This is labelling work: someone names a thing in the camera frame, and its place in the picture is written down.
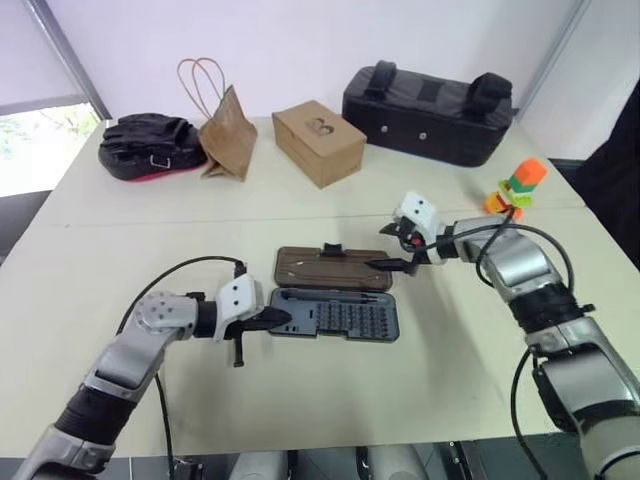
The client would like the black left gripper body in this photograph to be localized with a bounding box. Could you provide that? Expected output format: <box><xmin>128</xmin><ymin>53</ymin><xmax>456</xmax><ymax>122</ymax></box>
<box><xmin>227</xmin><ymin>308</ymin><xmax>274</xmax><ymax>342</ymax></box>

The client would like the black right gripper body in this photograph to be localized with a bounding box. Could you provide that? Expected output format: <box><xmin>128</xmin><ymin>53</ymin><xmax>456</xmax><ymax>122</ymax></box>
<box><xmin>392</xmin><ymin>217</ymin><xmax>433</xmax><ymax>264</ymax></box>

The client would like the open screwdriver bit case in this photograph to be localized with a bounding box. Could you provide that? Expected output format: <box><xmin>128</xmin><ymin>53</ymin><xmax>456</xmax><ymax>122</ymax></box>
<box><xmin>266</xmin><ymin>242</ymin><xmax>401</xmax><ymax>345</ymax></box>

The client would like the black padded carry case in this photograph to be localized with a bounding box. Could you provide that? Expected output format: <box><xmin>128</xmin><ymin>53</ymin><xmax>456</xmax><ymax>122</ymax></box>
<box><xmin>341</xmin><ymin>59</ymin><xmax>517</xmax><ymax>169</ymax></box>

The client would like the brown cardboard box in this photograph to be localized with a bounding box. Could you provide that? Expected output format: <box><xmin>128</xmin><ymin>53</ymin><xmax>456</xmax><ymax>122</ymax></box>
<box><xmin>271</xmin><ymin>99</ymin><xmax>368</xmax><ymax>190</ymax></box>

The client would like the grey rounded robot body shape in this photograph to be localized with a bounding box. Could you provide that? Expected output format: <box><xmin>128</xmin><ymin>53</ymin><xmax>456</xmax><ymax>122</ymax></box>
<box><xmin>233</xmin><ymin>451</ymin><xmax>292</xmax><ymax>480</ymax></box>
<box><xmin>368</xmin><ymin>443</ymin><xmax>437</xmax><ymax>480</ymax></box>

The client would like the orange green block toy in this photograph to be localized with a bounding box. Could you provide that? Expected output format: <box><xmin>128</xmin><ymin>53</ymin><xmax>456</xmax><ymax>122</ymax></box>
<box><xmin>481</xmin><ymin>156</ymin><xmax>549</xmax><ymax>224</ymax></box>

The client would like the brown paper bag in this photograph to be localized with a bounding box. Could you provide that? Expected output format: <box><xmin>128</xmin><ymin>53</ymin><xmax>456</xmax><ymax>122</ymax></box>
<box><xmin>176</xmin><ymin>56</ymin><xmax>259</xmax><ymax>182</ymax></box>

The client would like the black bag with pink base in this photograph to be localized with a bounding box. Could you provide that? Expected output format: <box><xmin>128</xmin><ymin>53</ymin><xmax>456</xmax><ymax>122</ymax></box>
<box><xmin>97</xmin><ymin>113</ymin><xmax>210</xmax><ymax>184</ymax></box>

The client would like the dark chair back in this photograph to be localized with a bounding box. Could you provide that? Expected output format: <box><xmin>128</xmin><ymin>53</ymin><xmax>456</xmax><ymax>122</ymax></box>
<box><xmin>581</xmin><ymin>74</ymin><xmax>640</xmax><ymax>274</ymax></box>

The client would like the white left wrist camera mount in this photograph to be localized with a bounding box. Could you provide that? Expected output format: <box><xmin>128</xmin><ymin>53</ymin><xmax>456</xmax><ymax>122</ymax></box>
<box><xmin>213</xmin><ymin>273</ymin><xmax>266</xmax><ymax>343</ymax></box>

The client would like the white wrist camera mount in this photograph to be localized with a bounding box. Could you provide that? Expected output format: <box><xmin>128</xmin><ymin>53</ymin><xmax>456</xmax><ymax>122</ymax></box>
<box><xmin>393</xmin><ymin>190</ymin><xmax>458</xmax><ymax>267</ymax></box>
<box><xmin>213</xmin><ymin>273</ymin><xmax>266</xmax><ymax>343</ymax></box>

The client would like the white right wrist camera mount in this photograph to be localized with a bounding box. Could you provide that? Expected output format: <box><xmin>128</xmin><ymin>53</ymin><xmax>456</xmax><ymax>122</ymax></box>
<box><xmin>393</xmin><ymin>190</ymin><xmax>458</xmax><ymax>267</ymax></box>

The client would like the grey screwdriver handle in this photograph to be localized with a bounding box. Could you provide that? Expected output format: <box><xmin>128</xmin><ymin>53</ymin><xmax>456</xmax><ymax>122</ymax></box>
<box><xmin>278</xmin><ymin>288</ymin><xmax>384</xmax><ymax>305</ymax></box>

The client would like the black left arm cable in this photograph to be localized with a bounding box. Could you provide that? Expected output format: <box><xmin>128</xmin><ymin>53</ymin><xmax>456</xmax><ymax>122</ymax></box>
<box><xmin>115</xmin><ymin>256</ymin><xmax>247</xmax><ymax>480</ymax></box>

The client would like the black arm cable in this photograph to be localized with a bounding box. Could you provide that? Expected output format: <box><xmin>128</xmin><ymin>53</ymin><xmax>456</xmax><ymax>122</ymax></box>
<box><xmin>413</xmin><ymin>223</ymin><xmax>575</xmax><ymax>480</ymax></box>
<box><xmin>115</xmin><ymin>256</ymin><xmax>247</xmax><ymax>480</ymax></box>

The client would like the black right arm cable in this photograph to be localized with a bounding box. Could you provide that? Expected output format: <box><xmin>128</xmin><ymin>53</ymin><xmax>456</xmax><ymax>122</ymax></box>
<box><xmin>413</xmin><ymin>223</ymin><xmax>575</xmax><ymax>480</ymax></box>

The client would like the grey metal wall post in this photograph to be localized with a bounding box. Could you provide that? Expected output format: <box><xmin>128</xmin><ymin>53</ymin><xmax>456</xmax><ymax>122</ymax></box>
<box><xmin>518</xmin><ymin>0</ymin><xmax>607</xmax><ymax>109</ymax></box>

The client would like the grey metal window post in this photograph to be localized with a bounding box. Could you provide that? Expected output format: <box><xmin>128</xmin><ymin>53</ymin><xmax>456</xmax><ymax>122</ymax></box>
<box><xmin>21</xmin><ymin>0</ymin><xmax>112</xmax><ymax>122</ymax></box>

